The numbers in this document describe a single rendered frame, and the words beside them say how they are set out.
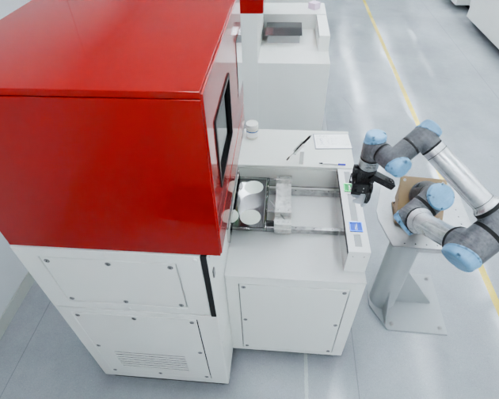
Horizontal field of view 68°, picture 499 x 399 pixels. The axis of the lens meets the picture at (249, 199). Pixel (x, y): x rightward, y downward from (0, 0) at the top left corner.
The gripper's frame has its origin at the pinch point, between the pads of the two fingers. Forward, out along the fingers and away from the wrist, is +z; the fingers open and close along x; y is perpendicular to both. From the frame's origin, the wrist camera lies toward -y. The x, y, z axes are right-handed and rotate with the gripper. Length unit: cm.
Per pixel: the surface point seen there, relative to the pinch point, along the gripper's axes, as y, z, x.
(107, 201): 86, -35, 40
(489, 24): -256, 88, -471
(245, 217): 51, 21, -9
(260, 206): 44, 21, -17
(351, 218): 2.0, 15.1, -6.0
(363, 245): -1.1, 14.7, 10.3
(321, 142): 12, 14, -63
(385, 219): -18.6, 28.7, -18.9
